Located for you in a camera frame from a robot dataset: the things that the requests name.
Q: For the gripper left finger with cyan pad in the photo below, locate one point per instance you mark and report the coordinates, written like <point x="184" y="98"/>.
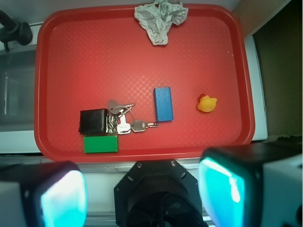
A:
<point x="43" y="195"/>

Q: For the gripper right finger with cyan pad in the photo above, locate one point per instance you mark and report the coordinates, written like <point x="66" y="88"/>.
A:
<point x="255" y="185"/>

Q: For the yellow rubber duck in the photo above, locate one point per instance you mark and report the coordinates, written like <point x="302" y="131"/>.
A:
<point x="206" y="103"/>

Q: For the green rectangular block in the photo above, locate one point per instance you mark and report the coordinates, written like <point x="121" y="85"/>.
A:
<point x="100" y="144"/>

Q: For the black key fob pouch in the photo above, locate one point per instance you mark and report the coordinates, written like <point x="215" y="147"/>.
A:
<point x="93" y="122"/>

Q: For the bunch of silver keys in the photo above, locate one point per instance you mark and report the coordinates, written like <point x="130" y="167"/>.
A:
<point x="121" y="120"/>

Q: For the red plastic tray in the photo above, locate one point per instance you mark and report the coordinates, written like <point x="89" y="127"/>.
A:
<point x="86" y="57"/>

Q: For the blue rectangular block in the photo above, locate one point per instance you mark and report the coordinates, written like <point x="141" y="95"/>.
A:
<point x="163" y="104"/>

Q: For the metal sink basin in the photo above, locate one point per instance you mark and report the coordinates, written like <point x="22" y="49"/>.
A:
<point x="17" y="87"/>

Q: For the crumpled white paper towel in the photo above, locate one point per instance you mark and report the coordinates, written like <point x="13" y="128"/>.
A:
<point x="158" y="17"/>

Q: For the black octagonal mount plate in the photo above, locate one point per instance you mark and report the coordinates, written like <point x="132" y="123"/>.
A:
<point x="158" y="193"/>

